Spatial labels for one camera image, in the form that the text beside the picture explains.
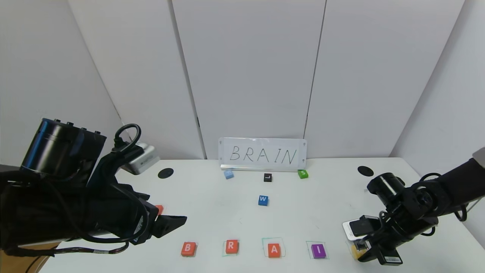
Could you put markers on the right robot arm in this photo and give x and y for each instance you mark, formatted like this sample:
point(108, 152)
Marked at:
point(454, 185)

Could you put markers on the green S letter block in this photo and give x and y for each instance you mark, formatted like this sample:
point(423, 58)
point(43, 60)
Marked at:
point(302, 174)

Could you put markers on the yellow N letter block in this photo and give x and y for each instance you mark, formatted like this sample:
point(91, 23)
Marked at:
point(355, 251)

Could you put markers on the black L letter block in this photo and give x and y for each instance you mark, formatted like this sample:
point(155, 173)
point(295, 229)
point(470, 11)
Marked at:
point(268, 178)

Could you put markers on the orange A letter block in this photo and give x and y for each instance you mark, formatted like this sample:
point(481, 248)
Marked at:
point(160, 209)
point(274, 250)

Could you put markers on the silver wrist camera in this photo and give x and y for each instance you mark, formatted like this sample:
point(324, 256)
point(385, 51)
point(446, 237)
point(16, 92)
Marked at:
point(360, 227)
point(144, 161)

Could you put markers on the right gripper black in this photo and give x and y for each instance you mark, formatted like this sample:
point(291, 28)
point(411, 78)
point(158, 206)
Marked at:
point(387, 258)

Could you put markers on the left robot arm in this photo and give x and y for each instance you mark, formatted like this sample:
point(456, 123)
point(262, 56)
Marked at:
point(38, 212)

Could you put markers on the orange B letter block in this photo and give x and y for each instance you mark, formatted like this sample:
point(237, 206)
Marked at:
point(188, 249)

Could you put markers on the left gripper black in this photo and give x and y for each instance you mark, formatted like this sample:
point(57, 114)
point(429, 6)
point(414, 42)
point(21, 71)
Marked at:
point(145, 224)

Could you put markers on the black round table grommet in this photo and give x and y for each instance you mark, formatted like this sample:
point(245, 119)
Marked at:
point(166, 173)
point(365, 171)

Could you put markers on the light blue letter block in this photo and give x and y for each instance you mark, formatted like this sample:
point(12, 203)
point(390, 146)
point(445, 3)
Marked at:
point(228, 174)

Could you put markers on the purple I letter block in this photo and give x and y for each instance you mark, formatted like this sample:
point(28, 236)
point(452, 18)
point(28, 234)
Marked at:
point(318, 251)

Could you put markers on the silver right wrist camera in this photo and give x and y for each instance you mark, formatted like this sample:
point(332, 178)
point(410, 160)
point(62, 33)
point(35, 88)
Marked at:
point(360, 227)

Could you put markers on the orange R letter block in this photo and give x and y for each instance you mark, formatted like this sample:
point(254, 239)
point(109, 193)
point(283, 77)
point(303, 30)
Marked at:
point(232, 246)

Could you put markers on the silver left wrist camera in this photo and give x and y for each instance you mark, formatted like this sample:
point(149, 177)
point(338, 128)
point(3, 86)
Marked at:
point(144, 161)

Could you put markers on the white BRAIN sign board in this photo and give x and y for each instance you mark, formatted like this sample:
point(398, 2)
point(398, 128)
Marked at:
point(262, 154)

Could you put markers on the blue W letter block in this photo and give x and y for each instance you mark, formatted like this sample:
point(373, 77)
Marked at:
point(263, 200)

